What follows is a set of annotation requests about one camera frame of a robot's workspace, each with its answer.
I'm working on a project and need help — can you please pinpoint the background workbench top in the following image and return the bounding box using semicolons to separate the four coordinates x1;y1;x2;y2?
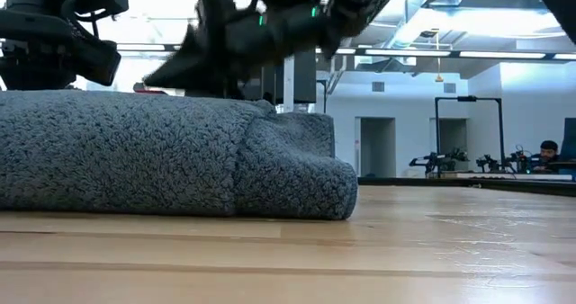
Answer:
426;171;575;182

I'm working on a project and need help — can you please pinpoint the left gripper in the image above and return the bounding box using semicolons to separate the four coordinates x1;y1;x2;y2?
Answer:
0;0;130;92

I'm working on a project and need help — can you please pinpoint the white vertical post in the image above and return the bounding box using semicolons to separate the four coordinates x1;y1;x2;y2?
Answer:
283;55;296;114

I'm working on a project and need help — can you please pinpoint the grey terry towel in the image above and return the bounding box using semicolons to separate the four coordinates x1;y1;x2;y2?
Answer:
0;89;359;221

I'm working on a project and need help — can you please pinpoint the black background rig frame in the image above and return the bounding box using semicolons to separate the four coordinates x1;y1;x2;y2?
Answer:
433;95;507;170

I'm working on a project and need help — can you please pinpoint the blue chair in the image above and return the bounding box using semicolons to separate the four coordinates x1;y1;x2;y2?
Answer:
561;117;576;175

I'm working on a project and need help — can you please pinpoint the black aluminium table frame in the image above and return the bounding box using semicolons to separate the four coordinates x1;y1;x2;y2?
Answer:
357;176;576;198

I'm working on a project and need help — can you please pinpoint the yellow hanging pendant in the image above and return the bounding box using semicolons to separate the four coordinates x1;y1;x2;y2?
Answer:
434;29;446;84

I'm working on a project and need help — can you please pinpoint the red box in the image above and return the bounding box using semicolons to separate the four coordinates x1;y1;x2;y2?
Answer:
133;82;168;95

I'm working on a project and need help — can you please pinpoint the black computer monitor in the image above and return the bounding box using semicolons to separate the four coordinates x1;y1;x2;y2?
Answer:
242;48;318;105

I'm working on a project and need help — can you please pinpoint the person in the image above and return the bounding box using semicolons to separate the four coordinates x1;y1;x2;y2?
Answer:
530;139;562;174

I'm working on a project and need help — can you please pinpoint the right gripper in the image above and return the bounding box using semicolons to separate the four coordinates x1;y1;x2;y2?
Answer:
142;0;409;101

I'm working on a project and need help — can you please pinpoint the ceiling light strip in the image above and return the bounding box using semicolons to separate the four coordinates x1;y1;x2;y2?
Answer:
314;47;576;61
115;43;182;52

